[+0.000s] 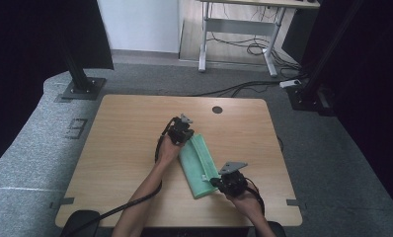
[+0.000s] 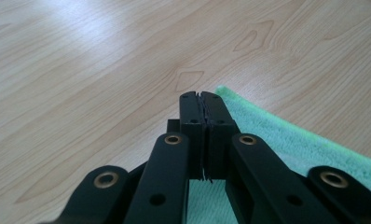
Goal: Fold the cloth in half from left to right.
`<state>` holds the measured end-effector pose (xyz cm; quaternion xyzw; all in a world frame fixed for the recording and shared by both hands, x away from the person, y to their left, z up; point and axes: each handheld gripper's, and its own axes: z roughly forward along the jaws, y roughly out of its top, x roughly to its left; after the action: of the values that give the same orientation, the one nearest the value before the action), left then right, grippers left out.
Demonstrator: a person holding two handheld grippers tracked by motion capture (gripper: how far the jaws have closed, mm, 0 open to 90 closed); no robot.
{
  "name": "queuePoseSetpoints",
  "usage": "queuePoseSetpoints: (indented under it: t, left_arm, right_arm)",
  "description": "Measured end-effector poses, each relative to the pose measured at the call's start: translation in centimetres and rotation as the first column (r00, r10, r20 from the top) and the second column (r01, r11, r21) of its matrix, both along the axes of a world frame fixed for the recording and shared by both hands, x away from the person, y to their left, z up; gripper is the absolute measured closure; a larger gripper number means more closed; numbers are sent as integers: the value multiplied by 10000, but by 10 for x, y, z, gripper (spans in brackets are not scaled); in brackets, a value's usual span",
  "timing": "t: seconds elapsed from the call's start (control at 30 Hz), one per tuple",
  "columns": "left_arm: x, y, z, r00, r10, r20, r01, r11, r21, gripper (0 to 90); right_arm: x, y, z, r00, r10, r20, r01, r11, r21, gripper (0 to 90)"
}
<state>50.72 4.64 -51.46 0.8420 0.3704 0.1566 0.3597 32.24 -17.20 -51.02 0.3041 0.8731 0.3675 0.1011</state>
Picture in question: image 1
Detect person's left hand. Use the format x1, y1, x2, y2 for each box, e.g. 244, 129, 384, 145
155, 134, 183, 168

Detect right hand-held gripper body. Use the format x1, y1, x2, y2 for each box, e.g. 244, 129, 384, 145
217, 161, 249, 198

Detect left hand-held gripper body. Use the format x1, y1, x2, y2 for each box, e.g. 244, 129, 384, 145
167, 114, 196, 145

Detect long black floor cable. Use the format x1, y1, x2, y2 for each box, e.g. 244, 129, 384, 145
188, 80, 284, 99

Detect black curtain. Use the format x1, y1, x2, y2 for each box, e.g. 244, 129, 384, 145
0, 0, 116, 174
299, 0, 393, 222

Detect grey tape strip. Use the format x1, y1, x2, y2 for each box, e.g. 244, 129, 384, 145
285, 198, 308, 210
48, 197, 76, 210

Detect person's right hand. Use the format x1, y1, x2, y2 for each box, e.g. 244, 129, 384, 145
225, 190, 264, 219

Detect green cloth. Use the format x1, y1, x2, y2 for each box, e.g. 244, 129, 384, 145
178, 132, 220, 200

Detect coiled black cables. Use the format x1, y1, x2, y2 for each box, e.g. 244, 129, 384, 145
206, 34, 305, 73

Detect grey floor socket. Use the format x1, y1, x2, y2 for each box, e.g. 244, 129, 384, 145
64, 117, 89, 140

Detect black metal stand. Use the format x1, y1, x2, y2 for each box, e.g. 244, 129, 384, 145
285, 0, 364, 114
60, 42, 108, 102

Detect white power strip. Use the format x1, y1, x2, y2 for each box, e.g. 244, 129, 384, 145
278, 78, 303, 90

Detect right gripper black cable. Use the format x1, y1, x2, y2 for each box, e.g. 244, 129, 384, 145
245, 177, 266, 215

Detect white frame desk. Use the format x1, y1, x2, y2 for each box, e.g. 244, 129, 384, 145
196, 0, 321, 79

